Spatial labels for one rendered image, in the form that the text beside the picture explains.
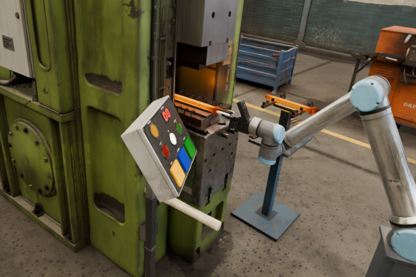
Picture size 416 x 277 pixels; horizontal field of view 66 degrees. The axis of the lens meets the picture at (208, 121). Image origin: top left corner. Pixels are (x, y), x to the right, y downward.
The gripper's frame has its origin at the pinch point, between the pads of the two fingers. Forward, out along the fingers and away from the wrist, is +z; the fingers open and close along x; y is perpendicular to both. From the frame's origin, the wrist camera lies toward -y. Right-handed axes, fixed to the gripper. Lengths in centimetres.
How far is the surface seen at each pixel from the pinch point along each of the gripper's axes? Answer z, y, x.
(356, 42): 59, 53, 763
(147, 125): -12, -18, -69
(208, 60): 3.0, -28.3, -10.8
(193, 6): 9, -53, -17
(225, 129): -3.1, 11.9, 4.0
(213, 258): -9, 101, -3
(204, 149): -2.8, 16.5, -15.8
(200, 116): 6.1, 2.9, -8.4
